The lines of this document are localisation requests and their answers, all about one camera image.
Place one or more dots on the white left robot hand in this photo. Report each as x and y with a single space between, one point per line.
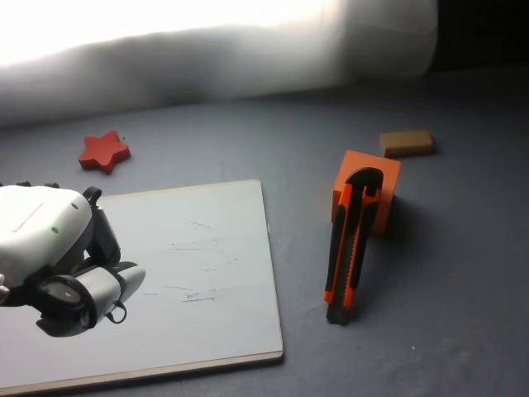
37 223

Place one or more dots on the orange black utility knife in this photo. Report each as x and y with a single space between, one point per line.
343 256

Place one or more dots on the red star block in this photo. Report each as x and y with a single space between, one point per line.
103 153

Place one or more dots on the white paper pad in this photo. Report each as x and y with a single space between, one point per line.
198 289

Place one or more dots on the white backdrop sheet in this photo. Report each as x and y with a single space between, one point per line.
206 62

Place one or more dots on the orange cube block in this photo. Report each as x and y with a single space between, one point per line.
365 159

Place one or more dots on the brown flat wooden block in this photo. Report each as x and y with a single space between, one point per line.
407 142

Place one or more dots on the grey table cloth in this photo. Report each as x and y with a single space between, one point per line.
434 269

